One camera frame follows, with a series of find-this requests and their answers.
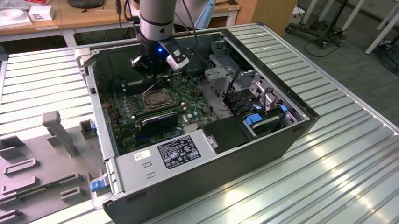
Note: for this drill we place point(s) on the silver CPU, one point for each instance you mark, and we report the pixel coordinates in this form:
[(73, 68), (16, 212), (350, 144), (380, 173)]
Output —
[(156, 96)]

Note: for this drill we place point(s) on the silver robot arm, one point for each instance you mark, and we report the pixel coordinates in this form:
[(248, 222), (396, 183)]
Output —
[(155, 21)]

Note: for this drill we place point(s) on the RAM slot white latches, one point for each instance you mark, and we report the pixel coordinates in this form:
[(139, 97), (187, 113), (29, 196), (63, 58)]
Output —
[(164, 78), (164, 82)]

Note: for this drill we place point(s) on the CPU socket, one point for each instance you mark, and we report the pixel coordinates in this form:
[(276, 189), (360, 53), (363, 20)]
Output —
[(153, 107)]

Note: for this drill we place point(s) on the green motherboard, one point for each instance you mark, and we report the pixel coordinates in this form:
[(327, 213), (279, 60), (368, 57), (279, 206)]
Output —
[(192, 98)]

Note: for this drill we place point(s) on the dark RAM stick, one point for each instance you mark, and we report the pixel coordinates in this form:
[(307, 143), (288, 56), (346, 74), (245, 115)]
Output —
[(157, 112)]

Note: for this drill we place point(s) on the silver drive cage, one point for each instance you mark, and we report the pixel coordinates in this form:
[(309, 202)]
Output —
[(217, 74)]

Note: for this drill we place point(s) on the black graphics card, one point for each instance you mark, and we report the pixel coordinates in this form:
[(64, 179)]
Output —
[(160, 122)]

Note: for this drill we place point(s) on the wooden desk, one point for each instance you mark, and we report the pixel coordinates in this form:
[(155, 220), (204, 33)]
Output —
[(77, 18)]

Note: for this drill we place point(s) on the black round monitor base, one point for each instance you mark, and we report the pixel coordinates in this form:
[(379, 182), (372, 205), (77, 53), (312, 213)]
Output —
[(85, 2)]

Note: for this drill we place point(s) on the white cardboard box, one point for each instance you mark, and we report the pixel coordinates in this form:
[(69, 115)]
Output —
[(41, 11)]

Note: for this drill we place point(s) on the blue disk carrier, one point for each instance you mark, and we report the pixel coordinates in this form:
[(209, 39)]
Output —
[(252, 119)]

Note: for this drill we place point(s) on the red packet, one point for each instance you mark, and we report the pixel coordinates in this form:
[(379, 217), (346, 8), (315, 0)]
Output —
[(37, 1)]

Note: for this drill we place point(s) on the wooden partition panel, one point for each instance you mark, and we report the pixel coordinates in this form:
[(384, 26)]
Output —
[(273, 14)]

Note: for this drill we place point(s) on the blue drive bay clip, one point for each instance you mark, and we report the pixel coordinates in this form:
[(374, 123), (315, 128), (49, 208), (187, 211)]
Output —
[(283, 109)]

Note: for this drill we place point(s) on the grey power supply unit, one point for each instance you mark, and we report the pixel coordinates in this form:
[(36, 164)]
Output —
[(136, 175)]

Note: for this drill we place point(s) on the white bowl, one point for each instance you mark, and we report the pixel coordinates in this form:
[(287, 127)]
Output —
[(12, 16)]

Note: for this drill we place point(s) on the blue case latch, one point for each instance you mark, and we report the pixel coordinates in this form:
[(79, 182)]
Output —
[(96, 185)]

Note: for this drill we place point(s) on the black PC case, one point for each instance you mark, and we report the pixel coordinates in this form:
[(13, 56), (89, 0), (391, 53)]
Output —
[(199, 186)]

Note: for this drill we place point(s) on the black wheeled stand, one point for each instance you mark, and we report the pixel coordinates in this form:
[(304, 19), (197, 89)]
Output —
[(324, 43)]

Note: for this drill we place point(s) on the grey parts rack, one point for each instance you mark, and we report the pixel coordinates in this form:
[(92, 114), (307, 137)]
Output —
[(37, 168)]

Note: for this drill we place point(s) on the green RAM stick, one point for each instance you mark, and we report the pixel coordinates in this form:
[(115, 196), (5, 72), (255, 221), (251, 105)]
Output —
[(40, 186)]

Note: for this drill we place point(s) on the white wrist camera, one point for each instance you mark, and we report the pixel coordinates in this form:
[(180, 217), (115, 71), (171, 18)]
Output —
[(177, 63)]

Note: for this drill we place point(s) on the white table frame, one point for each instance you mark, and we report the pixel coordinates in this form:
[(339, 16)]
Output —
[(375, 43), (350, 21)]

